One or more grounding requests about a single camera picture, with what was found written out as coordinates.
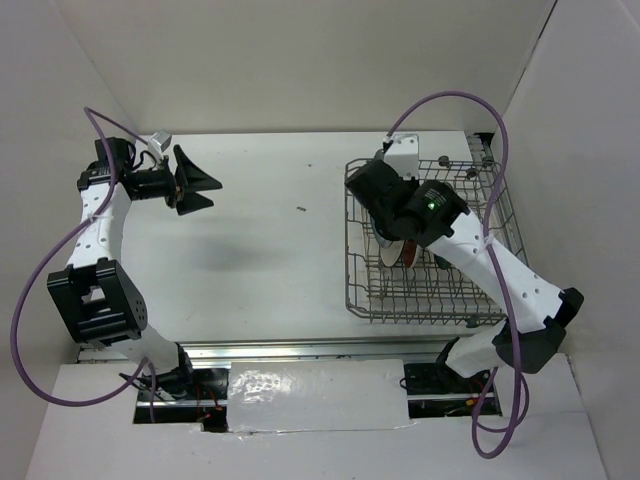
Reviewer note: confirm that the red plate blue flower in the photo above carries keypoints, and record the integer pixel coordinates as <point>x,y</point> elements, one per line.
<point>410,254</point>

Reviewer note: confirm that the grey wire dish rack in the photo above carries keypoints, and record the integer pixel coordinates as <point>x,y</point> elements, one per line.
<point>426,294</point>

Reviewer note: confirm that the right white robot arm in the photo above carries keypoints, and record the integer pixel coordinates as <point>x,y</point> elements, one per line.
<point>436,218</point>

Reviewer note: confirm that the cream plate tree pattern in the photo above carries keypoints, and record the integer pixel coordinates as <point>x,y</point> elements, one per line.
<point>390,255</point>

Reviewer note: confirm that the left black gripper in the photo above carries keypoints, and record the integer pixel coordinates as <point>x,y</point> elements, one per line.
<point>190,179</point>

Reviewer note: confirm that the teal plate white flowers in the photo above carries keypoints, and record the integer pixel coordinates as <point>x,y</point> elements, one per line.
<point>383,242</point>

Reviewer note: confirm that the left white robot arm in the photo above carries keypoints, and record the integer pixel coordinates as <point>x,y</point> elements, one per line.
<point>97,300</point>

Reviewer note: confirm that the dark teal plate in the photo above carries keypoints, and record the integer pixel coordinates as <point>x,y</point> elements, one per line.
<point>441,262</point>

